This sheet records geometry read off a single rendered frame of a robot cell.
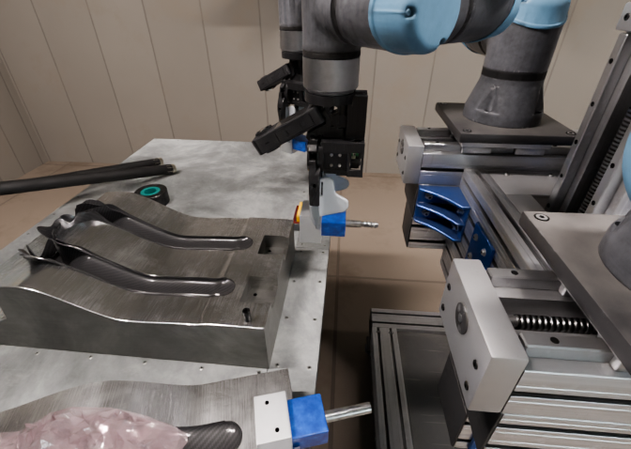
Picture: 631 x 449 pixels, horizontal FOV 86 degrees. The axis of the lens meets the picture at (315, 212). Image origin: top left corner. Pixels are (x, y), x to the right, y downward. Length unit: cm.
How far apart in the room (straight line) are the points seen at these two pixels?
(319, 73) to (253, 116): 238
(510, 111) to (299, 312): 55
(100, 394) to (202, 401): 11
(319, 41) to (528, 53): 44
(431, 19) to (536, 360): 33
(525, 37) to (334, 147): 43
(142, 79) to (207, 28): 67
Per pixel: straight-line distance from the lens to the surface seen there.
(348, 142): 48
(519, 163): 84
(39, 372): 68
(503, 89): 78
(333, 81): 46
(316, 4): 45
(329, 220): 57
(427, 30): 37
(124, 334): 58
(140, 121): 321
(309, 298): 63
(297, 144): 90
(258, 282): 56
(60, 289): 59
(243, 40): 272
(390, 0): 36
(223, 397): 48
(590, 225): 50
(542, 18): 77
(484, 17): 47
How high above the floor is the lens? 126
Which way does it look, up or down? 33 degrees down
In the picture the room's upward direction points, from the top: straight up
